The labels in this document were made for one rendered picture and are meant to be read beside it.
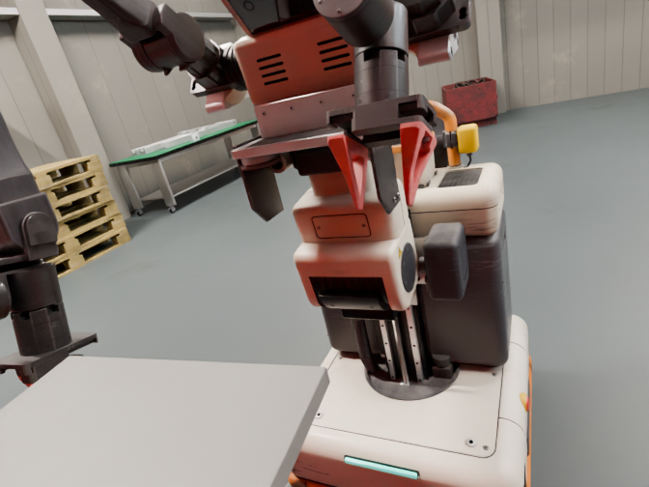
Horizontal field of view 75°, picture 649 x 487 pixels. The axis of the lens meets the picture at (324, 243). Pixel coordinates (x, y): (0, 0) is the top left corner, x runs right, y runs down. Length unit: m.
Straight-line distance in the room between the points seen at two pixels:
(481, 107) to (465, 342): 5.16
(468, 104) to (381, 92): 5.74
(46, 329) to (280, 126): 0.49
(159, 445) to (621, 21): 7.23
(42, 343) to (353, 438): 0.78
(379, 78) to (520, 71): 6.82
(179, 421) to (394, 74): 0.36
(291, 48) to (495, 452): 0.94
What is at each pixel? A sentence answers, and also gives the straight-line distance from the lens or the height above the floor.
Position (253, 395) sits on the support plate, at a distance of 0.21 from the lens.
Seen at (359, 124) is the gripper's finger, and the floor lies 1.08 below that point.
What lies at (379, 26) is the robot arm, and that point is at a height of 1.16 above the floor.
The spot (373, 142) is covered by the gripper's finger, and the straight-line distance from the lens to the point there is 0.48.
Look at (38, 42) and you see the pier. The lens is 5.78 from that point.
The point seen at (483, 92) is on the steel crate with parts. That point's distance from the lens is 6.18.
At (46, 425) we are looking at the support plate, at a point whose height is 1.00.
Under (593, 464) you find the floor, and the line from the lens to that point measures 1.50.
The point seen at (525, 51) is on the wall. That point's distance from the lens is 7.23.
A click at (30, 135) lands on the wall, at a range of 5.71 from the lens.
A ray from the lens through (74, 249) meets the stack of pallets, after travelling 4.46.
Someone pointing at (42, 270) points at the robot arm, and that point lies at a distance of 0.62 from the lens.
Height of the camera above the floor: 1.13
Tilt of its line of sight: 21 degrees down
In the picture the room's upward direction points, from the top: 14 degrees counter-clockwise
